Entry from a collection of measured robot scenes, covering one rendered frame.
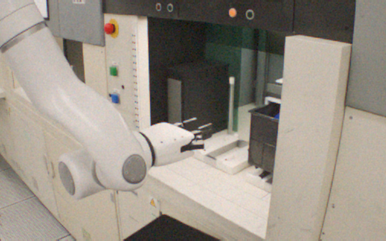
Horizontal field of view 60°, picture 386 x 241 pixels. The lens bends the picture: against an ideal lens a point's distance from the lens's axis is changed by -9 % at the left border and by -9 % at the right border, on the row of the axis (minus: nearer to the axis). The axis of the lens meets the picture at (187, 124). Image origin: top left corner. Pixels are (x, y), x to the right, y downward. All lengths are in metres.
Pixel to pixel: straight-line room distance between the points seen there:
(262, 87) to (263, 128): 0.80
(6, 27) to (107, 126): 0.22
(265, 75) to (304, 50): 1.20
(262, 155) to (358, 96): 0.52
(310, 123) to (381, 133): 0.14
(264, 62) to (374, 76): 1.22
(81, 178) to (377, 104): 0.54
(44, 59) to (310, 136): 0.51
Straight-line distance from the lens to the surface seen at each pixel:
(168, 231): 0.99
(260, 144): 1.15
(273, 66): 1.91
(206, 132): 0.78
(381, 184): 0.77
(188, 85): 1.41
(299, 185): 0.80
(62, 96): 0.59
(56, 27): 1.67
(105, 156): 0.55
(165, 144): 0.69
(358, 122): 0.74
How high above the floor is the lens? 1.50
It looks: 22 degrees down
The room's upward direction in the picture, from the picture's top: straight up
